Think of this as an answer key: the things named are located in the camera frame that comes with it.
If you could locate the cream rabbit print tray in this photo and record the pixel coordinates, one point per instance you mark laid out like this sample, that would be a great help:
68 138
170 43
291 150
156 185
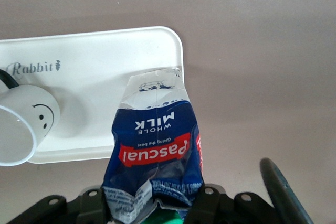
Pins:
92 58

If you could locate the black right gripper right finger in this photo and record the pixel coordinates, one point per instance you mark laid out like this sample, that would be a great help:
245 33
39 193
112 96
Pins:
210 205

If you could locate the blue milk carton green cap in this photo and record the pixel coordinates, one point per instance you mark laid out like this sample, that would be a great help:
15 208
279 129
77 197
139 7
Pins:
157 129

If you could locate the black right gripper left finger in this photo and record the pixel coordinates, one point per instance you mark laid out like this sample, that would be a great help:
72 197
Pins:
86 208

